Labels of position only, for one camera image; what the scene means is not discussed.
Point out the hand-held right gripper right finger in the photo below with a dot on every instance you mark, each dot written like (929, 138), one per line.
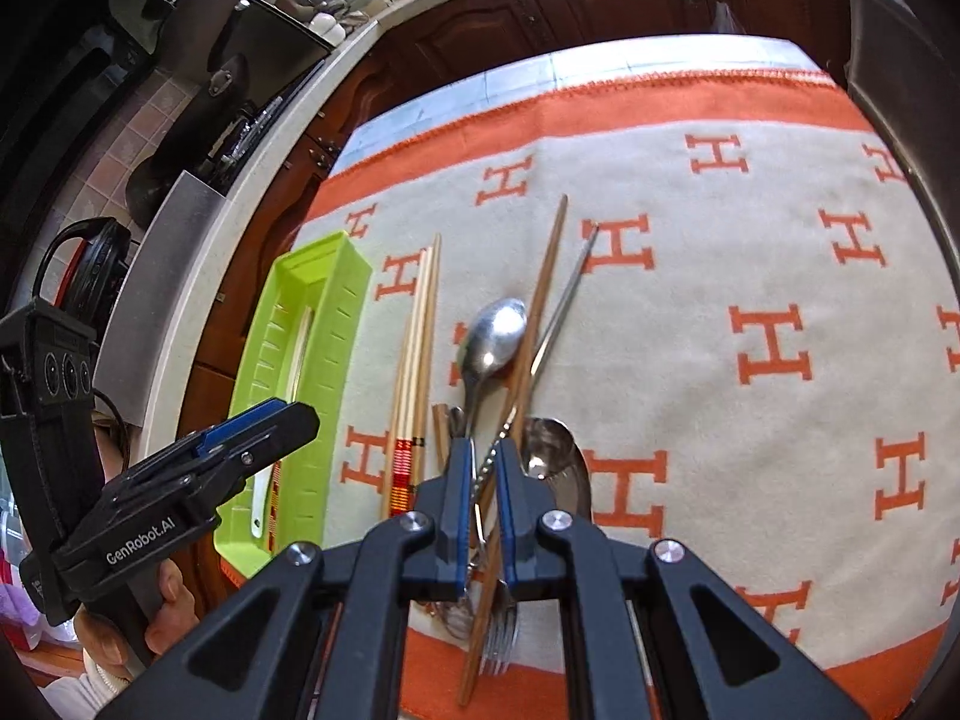
(510, 495)

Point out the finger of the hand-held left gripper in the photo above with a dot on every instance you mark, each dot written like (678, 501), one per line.
(289, 427)
(240, 424)

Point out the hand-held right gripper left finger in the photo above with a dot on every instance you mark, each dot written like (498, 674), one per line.
(459, 480)

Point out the brown wooden chopstick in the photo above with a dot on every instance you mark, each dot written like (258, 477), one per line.
(441, 427)
(544, 270)

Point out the small steel spoon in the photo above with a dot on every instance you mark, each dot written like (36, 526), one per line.
(547, 446)

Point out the large steel spoon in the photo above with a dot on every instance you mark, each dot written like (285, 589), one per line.
(579, 487)

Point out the cream chopstick red patterned end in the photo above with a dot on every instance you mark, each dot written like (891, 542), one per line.
(275, 502)
(426, 360)
(405, 420)

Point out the green plastic utensil tray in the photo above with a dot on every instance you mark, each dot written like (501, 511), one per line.
(337, 330)

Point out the steel chopstick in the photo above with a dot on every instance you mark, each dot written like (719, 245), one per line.
(570, 292)

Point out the person's left hand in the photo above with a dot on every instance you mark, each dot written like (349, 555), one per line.
(176, 615)

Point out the black and red appliance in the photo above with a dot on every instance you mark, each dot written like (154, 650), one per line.
(94, 270)

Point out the orange and grey printed blanket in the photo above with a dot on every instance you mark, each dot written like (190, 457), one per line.
(712, 240)

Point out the white ceramic dishes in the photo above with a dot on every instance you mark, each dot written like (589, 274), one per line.
(330, 28)

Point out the clear plastic bag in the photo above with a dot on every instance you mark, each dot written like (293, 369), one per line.
(724, 19)

